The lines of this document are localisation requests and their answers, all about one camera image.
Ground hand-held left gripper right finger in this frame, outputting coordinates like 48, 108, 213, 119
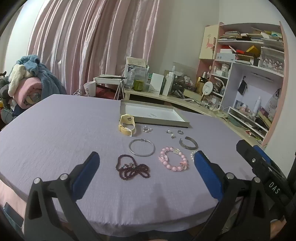
194, 150, 270, 241

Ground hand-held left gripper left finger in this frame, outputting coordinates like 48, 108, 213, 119
23, 151, 109, 241

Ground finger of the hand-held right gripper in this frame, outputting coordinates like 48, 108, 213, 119
236, 139, 275, 179
253, 145, 278, 173

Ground pink bead bracelet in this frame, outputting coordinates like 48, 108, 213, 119
158, 146, 189, 172

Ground wide silver cuff bracelet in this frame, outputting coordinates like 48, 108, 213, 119
179, 136, 199, 150

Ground thin silver bangle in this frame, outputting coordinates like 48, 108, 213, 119
129, 138, 156, 157

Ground yellow wrist watch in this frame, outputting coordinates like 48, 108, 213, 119
118, 113, 137, 137

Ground shallow grey cardboard tray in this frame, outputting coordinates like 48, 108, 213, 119
120, 100, 191, 128

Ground purple table cloth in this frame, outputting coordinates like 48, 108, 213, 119
0, 94, 288, 235

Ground pink bookshelf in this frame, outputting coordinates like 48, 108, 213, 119
196, 22, 290, 147

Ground black hanging pouch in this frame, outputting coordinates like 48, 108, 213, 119
237, 76, 248, 96

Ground white desk lamp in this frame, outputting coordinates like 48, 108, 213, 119
214, 77, 228, 98

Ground round white mirror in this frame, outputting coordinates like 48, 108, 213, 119
201, 81, 214, 96

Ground pink bed sheet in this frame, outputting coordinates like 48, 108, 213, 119
0, 179, 31, 241

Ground flat cream box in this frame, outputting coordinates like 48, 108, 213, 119
183, 89, 204, 101

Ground cream curved desk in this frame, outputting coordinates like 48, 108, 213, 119
123, 89, 267, 147

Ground gold box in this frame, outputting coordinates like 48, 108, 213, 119
196, 77, 206, 93

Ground white printed cup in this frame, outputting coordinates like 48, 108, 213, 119
83, 81, 97, 97

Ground clear display case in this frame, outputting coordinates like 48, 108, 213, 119
260, 46, 285, 75

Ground pink rolled blanket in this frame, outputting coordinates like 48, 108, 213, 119
14, 77, 43, 108

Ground tall white box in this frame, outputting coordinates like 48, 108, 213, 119
162, 72, 174, 97

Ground blue fleece blanket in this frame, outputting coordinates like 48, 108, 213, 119
17, 55, 68, 98

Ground wide white box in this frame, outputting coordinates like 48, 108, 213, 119
149, 73, 165, 95

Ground stack of papers and packets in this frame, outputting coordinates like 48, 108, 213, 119
124, 56, 150, 90

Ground cream cloth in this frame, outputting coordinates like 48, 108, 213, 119
8, 64, 31, 97

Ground pink curtain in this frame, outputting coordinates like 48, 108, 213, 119
25, 0, 174, 96

